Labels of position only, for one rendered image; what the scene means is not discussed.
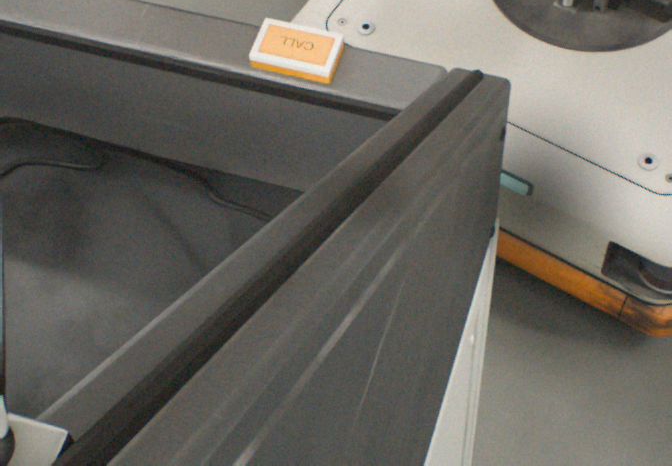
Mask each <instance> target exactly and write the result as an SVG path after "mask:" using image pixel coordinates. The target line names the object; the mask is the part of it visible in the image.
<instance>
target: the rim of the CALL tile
mask: <svg viewBox="0 0 672 466"><path fill-rule="evenodd" d="M269 24H274V25H278V26H283V27H287V28H292V29H297V30H301V31H306V32H310V33H315V34H320V35H324V36H329V37H334V38H336V39H335V42H334V44H333V47H332V49H331V52H330V54H329V57H328V59H327V62H326V64H325V67H324V66H319V65H315V64H310V63H306V62H301V61H297V60H292V59H288V58H284V57H279V56H275V55H270V54H266V53H261V52H258V49H259V46H260V44H261V42H262V40H263V37H264V35H265V33H266V31H267V28H268V26H269ZM343 41H344V35H342V34H338V33H333V32H328V31H324V30H319V29H315V28H310V27H305V26H301V25H296V24H291V23H287V22H282V21H278V20H273V19H268V18H266V19H265V21H264V23H263V25H262V27H261V30H260V32H259V34H258V36H257V39H256V41H255V43H254V45H253V48H252V50H251V52H250V54H249V57H250V60H254V61H259V62H263V63H268V64H272V65H277V66H281V67H285V68H290V69H294V70H299V71H303V72H308V73H312V74H317V75H321V76H326V77H329V76H330V74H331V71H332V69H333V66H334V64H335V61H336V58H337V56H338V53H339V51H340V48H341V46H342V43H343Z"/></svg>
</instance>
